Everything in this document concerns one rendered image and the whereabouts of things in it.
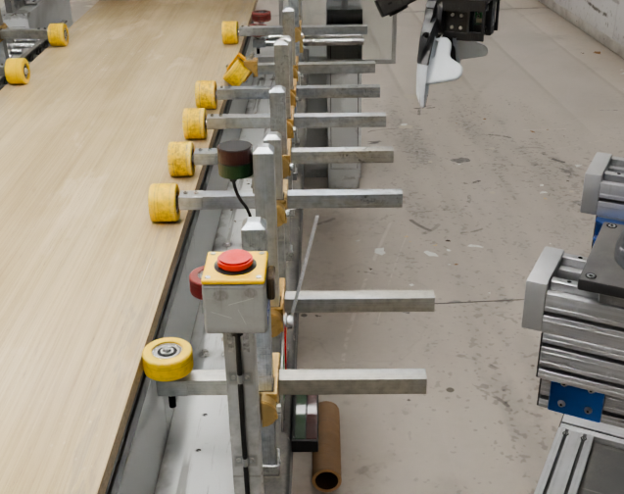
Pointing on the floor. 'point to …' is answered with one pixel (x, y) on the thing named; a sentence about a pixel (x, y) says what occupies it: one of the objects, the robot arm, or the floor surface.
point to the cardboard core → (327, 449)
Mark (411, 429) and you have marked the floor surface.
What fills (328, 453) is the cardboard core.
